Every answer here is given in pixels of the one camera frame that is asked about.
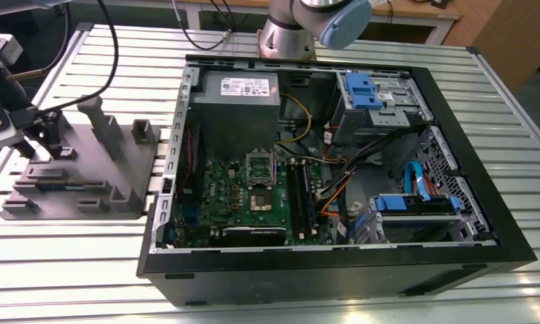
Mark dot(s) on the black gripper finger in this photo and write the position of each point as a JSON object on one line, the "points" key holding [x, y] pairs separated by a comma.
{"points": [[55, 125], [26, 148]]}

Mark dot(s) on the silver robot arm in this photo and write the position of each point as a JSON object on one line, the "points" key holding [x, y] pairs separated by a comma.
{"points": [[288, 37]]}

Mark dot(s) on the CPU socket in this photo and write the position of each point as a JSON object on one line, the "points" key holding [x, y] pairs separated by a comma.
{"points": [[261, 202]]}

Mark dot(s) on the grey parts rack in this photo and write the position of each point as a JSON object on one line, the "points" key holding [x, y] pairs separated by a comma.
{"points": [[94, 175]]}

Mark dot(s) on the grey power supply unit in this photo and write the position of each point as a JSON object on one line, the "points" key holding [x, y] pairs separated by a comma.
{"points": [[233, 121]]}

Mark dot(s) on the green motherboard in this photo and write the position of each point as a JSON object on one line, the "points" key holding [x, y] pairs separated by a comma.
{"points": [[220, 189]]}

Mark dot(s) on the black graphics card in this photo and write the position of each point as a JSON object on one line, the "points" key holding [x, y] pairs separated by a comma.
{"points": [[252, 234]]}

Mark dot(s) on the black RAM slot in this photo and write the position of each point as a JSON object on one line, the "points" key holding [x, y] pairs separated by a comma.
{"points": [[308, 199], [294, 199]]}

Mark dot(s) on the blue disk carrier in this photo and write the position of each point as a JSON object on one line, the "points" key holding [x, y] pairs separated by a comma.
{"points": [[360, 91], [390, 204]]}

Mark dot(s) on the black PC case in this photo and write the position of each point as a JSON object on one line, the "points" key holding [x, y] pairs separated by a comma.
{"points": [[296, 280]]}

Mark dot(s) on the metal drive cage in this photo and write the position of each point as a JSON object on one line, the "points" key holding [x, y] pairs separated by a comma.
{"points": [[386, 118]]}

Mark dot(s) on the metal disk bay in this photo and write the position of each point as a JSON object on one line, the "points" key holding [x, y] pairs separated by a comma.
{"points": [[422, 218]]}

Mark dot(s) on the wooden cabinet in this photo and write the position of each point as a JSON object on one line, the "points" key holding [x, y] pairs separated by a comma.
{"points": [[512, 33]]}

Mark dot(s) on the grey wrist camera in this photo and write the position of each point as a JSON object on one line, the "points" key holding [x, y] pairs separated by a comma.
{"points": [[3, 47]]}

